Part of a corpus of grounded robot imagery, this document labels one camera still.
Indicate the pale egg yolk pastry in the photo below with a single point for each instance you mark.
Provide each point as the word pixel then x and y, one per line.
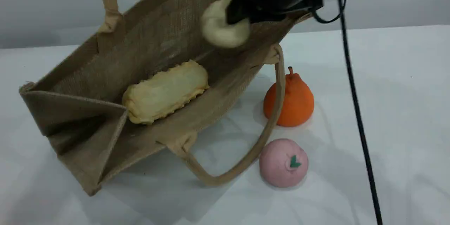
pixel 218 31

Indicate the long golden bread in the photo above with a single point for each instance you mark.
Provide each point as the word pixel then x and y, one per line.
pixel 165 91

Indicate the brown jute tote bag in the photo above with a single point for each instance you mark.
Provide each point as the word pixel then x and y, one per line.
pixel 88 119

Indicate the orange pear-shaped bun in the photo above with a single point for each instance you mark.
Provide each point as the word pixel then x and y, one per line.
pixel 297 102

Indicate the pink peach-shaped bun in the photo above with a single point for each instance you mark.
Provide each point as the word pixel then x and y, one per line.
pixel 277 165

